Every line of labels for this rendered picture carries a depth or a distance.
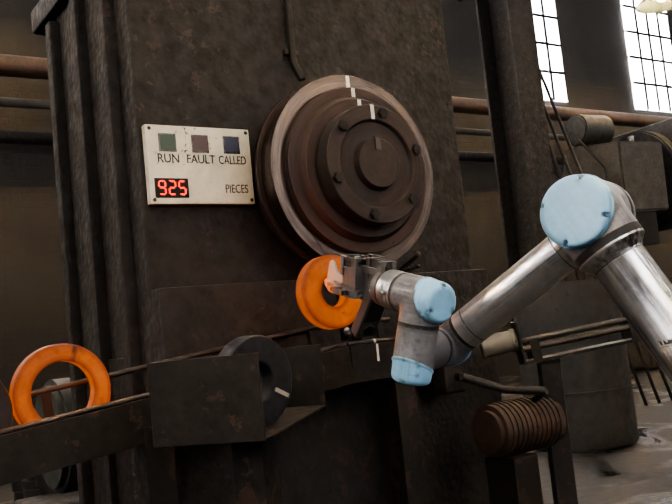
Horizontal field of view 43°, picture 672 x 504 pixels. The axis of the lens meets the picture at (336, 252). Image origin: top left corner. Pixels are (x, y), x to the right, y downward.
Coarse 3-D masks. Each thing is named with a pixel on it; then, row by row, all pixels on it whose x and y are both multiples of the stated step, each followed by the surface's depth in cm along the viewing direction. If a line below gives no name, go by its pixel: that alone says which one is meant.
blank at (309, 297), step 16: (320, 256) 176; (336, 256) 177; (304, 272) 173; (320, 272) 174; (304, 288) 172; (320, 288) 174; (304, 304) 172; (320, 304) 173; (336, 304) 179; (352, 304) 178; (320, 320) 173; (336, 320) 175; (352, 320) 177
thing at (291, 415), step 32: (288, 352) 159; (320, 352) 157; (160, 384) 139; (192, 384) 137; (224, 384) 135; (256, 384) 133; (320, 384) 157; (160, 416) 139; (192, 416) 137; (224, 416) 135; (256, 416) 133; (288, 416) 149; (256, 448) 146; (256, 480) 146
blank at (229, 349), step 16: (240, 336) 143; (256, 336) 142; (224, 352) 139; (240, 352) 139; (256, 352) 141; (272, 352) 144; (272, 368) 144; (288, 368) 146; (272, 384) 144; (288, 384) 146; (272, 400) 143; (288, 400) 146; (272, 416) 142
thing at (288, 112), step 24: (312, 96) 198; (384, 96) 210; (288, 120) 194; (408, 120) 214; (264, 144) 196; (264, 168) 194; (288, 192) 191; (432, 192) 215; (288, 216) 190; (312, 240) 193; (408, 240) 208
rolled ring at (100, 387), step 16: (48, 352) 159; (64, 352) 160; (80, 352) 162; (32, 368) 157; (80, 368) 164; (96, 368) 164; (16, 384) 155; (32, 384) 157; (96, 384) 163; (16, 400) 154; (96, 400) 163; (16, 416) 155; (32, 416) 156
